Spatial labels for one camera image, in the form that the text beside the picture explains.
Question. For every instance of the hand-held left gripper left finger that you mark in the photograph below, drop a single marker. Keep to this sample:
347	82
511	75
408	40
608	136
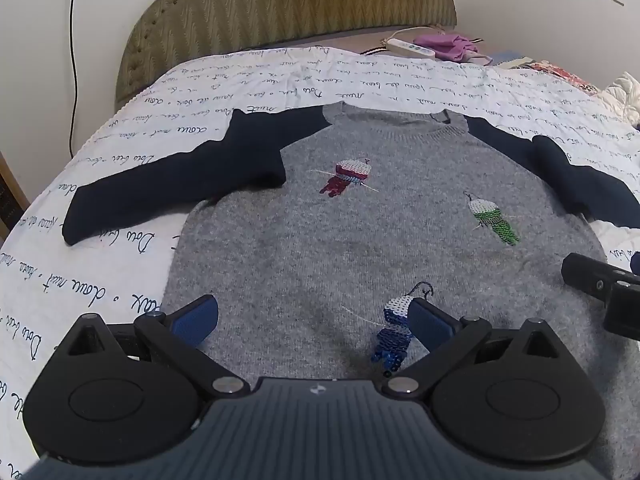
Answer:
195	319

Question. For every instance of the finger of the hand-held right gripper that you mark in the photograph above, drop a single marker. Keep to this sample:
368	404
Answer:
587	277
636	262

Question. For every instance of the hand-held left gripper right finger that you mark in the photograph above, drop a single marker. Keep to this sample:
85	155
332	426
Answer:
430	327

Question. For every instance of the grey sweater with navy sleeves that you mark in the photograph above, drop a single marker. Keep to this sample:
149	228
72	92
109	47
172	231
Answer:
325	240

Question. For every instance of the white script-printed quilt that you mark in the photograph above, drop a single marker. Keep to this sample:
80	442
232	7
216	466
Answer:
100	270

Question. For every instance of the white crumpled clothing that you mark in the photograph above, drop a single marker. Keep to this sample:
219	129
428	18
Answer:
625	92

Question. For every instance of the floral cloth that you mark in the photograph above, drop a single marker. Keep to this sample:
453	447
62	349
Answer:
565	76

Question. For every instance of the wooden nightstand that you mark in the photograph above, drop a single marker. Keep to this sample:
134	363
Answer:
10	200

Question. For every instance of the purple cloth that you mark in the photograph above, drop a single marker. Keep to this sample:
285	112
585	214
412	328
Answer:
445	42

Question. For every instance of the white remote control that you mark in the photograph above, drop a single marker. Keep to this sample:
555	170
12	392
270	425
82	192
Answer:
410	46

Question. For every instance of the olive upholstered headboard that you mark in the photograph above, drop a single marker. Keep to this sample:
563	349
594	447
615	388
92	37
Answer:
280	5

